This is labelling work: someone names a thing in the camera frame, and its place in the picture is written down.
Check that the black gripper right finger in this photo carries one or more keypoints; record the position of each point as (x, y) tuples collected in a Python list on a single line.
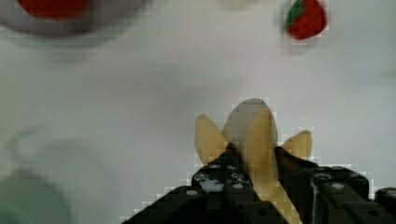
[(332, 195)]

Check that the peeled toy banana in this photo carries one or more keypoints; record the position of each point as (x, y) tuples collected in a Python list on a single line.
[(251, 128)]

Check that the red toy strawberry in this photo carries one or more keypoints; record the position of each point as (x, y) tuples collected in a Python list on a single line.
[(306, 19)]

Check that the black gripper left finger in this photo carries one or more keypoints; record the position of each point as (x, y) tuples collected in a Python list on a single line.
[(221, 192)]

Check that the red ketchup bottle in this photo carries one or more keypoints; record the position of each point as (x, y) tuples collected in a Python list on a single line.
[(59, 10)]

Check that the green mug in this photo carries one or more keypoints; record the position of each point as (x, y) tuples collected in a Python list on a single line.
[(27, 198)]

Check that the grey round plate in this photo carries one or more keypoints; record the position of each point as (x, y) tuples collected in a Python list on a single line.
[(96, 15)]

